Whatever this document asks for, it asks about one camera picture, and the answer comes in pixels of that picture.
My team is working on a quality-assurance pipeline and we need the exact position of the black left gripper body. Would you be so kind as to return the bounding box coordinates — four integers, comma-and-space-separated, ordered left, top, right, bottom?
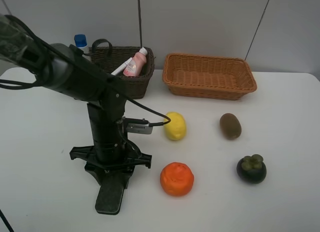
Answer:
69, 141, 152, 171

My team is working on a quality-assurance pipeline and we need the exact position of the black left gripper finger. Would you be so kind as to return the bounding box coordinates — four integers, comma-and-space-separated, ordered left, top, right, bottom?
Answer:
84, 167, 106, 185
120, 171, 134, 189

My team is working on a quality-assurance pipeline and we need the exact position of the dark felt board eraser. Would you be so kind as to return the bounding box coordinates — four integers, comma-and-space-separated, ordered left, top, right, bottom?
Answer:
95, 177, 124, 215

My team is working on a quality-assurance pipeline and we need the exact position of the orange tangerine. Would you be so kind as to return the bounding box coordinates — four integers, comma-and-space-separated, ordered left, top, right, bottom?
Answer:
160, 162, 195, 197

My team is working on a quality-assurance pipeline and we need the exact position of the yellow lemon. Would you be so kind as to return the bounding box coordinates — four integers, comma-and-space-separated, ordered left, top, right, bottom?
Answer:
164, 112, 187, 141

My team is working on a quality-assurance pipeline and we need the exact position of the white pink-tipped marker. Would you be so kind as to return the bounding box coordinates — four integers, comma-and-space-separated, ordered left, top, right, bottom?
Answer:
111, 57, 132, 75

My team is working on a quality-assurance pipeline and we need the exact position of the pink white-capped bottle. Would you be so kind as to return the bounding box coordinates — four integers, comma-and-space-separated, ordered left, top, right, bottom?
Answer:
123, 47, 148, 77

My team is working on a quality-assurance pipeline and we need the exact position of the white blue-capped shampoo bottle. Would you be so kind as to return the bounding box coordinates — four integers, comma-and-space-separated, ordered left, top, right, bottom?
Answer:
74, 34, 89, 57

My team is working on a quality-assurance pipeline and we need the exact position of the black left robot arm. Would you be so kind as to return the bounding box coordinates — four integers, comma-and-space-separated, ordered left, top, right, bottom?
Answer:
0, 15, 152, 191

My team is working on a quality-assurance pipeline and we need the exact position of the dark brown wicker basket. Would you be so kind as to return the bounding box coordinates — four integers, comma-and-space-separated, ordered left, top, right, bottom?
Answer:
89, 46, 155, 99

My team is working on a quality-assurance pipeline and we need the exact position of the brown kiwi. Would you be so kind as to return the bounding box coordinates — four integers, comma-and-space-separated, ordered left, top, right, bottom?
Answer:
219, 113, 242, 140

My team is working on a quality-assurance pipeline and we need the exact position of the dark mangosteen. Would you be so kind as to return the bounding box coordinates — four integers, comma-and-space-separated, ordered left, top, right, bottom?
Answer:
236, 154, 267, 184

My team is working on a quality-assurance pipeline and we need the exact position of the orange wicker basket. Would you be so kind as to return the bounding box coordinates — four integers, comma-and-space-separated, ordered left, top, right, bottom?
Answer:
162, 53, 258, 100

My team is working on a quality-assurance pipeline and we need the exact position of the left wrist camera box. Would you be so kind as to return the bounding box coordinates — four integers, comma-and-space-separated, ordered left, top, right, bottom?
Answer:
122, 117, 153, 135

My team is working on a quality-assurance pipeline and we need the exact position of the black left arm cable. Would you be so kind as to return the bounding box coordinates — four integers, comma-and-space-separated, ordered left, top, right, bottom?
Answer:
0, 14, 172, 232

